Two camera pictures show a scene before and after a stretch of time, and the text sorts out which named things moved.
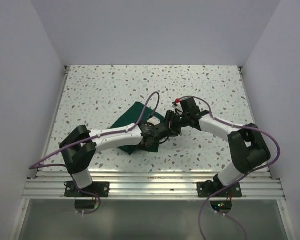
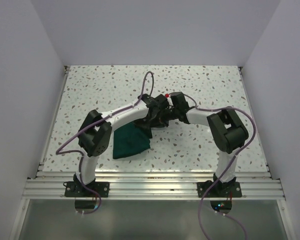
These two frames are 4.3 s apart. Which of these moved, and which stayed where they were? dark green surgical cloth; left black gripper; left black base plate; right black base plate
Moved: dark green surgical cloth; left black gripper
Stayed: left black base plate; right black base plate
